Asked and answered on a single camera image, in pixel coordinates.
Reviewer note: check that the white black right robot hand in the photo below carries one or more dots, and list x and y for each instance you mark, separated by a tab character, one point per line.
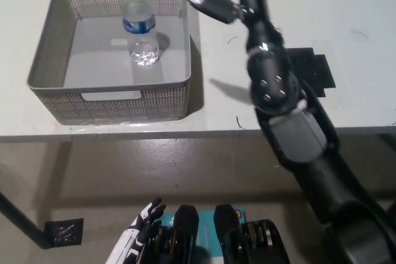
216	2

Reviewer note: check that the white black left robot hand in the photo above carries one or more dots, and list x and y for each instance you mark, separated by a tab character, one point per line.
136	233

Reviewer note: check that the clear plastic water bottle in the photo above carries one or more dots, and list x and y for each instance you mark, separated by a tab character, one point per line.
140	26

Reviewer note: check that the black tape patch on floor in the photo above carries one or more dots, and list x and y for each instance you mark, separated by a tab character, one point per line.
65	231

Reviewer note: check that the clear tape strip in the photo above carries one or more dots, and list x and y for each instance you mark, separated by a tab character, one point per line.
123	126

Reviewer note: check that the black metal table leg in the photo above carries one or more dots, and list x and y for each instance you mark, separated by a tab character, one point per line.
21	223

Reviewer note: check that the black tape patch on table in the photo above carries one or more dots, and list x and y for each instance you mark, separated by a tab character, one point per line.
318	69

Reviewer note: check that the grey perforated plastic basket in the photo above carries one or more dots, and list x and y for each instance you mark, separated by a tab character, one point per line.
102	103

